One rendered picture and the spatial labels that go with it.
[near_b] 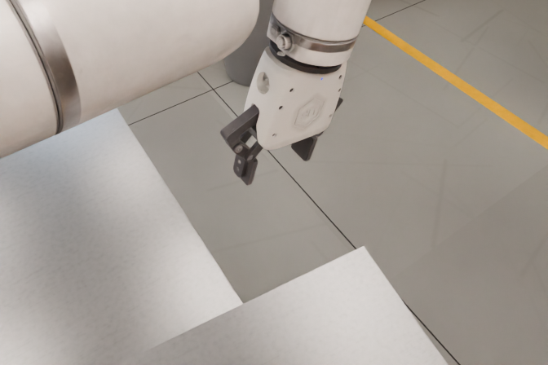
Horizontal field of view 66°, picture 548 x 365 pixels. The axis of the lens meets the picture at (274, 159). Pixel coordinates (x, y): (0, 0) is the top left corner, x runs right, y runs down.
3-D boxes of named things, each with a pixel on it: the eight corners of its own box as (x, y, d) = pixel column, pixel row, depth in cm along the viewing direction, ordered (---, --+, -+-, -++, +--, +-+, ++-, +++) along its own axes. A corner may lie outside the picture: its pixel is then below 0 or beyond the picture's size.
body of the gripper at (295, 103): (294, 70, 36) (267, 162, 44) (371, 51, 42) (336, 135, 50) (245, 27, 40) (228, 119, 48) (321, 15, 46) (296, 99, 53)
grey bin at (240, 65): (245, 103, 238) (237, 0, 191) (205, 61, 263) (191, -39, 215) (310, 73, 255) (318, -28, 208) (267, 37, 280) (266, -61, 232)
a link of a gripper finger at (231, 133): (229, 116, 40) (224, 156, 44) (291, 94, 44) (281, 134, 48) (223, 108, 41) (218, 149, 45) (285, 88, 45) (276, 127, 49)
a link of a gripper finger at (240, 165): (239, 151, 43) (230, 194, 48) (263, 142, 45) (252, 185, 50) (222, 132, 45) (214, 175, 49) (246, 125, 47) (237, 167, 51)
